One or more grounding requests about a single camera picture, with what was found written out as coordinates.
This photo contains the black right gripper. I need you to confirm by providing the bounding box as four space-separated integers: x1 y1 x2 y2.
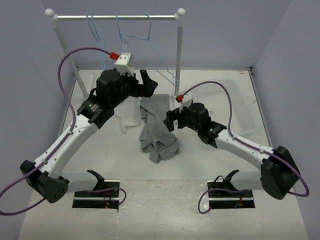
163 103 202 133

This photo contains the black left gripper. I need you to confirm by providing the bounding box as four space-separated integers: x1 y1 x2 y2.
111 68 158 107

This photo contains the grey tank top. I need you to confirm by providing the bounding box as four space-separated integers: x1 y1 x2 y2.
139 104 180 164

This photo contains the blue wire hanger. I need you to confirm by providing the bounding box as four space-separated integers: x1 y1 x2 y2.
127 13 179 87

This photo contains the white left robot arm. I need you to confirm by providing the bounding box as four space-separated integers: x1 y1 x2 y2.
20 69 158 204

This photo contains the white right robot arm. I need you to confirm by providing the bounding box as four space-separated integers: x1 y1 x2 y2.
163 103 300 200

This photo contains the white tank top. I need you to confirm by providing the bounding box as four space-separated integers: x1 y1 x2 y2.
114 96 142 134

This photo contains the blue empty hanger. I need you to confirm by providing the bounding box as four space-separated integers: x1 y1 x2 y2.
85 14 108 70

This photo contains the white plastic laundry basket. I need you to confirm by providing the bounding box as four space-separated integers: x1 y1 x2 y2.
189 77 256 136

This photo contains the white metal clothes rack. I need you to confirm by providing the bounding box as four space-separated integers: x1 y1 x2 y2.
44 8 186 97

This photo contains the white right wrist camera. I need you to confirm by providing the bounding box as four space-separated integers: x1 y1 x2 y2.
174 94 193 112

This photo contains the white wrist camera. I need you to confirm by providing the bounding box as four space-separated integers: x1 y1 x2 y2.
174 94 193 112
114 52 134 77

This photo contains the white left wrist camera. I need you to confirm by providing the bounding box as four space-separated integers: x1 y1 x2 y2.
114 52 134 77

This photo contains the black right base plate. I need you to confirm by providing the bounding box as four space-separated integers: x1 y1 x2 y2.
207 170 256 210

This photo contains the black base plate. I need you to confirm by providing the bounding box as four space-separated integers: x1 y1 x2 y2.
72 170 127 211
207 170 256 210

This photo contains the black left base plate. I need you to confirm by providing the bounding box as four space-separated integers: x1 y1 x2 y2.
72 170 127 211

